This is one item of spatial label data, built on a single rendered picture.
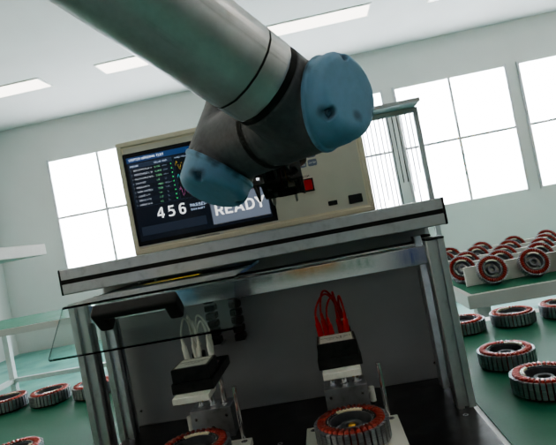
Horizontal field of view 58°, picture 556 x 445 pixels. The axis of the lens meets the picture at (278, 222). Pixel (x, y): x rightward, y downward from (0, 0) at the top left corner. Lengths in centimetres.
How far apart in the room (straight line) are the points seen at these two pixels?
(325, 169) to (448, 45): 692
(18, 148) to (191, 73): 812
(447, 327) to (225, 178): 51
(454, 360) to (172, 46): 69
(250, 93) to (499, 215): 724
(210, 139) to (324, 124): 15
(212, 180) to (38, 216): 779
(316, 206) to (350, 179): 8
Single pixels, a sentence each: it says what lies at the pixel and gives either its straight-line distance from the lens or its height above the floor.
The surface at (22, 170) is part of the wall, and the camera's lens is 842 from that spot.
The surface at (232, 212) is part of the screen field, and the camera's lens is 90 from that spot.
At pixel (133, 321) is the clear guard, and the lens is 68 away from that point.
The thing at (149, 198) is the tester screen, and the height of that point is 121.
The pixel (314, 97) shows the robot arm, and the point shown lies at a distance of 40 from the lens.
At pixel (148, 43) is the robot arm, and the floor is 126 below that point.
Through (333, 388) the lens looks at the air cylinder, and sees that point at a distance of 93.
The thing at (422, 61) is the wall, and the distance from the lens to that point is 763.
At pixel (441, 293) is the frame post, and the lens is 88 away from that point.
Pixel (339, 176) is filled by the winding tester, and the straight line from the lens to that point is 89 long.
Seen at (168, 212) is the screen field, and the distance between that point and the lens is 93.
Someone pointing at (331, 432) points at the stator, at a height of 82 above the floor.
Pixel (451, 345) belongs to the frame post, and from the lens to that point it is 90.
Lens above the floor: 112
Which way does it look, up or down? 1 degrees up
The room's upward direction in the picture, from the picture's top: 11 degrees counter-clockwise
